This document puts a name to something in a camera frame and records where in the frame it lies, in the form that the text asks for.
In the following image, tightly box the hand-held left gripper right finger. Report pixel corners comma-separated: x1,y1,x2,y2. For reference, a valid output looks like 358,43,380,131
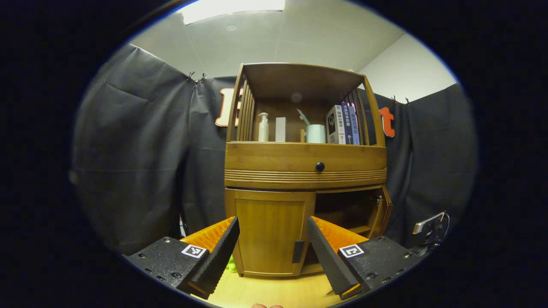
306,215,424,301

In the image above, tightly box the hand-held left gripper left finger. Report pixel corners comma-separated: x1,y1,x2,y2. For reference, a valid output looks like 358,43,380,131
124,216,240,300

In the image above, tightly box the wooden shoe cabinet door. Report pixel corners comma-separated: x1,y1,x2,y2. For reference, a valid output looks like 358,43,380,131
370,185,393,239
225,188,316,278

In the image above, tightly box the wooden double-door shoe cabinet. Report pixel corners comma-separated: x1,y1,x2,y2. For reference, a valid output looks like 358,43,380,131
224,63,393,278

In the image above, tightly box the white mug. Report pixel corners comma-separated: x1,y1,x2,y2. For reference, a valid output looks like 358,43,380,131
306,124,326,144

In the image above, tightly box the black backdrop cloth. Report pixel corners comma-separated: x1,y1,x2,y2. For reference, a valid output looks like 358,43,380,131
72,43,478,256

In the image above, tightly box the light blue book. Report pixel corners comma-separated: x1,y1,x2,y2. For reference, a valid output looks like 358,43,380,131
348,103,361,145

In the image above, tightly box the white book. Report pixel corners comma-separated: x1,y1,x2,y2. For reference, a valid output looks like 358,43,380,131
326,105,346,145

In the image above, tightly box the dark blue book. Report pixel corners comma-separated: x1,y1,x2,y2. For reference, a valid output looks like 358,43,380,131
340,102,354,145

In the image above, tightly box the ceiling light panel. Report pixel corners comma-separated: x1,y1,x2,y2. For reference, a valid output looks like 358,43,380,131
180,0,285,25

